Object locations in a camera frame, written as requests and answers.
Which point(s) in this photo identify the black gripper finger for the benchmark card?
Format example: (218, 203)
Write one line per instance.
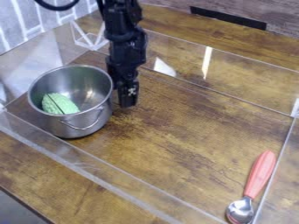
(127, 90)

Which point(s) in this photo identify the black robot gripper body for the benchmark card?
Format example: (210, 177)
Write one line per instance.
(127, 37)

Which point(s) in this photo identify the silver metal pot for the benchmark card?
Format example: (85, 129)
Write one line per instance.
(71, 97)

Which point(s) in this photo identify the green bumpy toy vegetable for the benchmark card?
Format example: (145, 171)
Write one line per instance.
(58, 104)

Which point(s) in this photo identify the clear acrylic tray walls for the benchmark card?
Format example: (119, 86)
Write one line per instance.
(170, 161)

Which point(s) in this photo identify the black wall slot strip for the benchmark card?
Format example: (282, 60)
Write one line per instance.
(229, 18)

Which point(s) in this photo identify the red handled metal spoon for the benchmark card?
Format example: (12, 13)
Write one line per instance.
(241, 211)

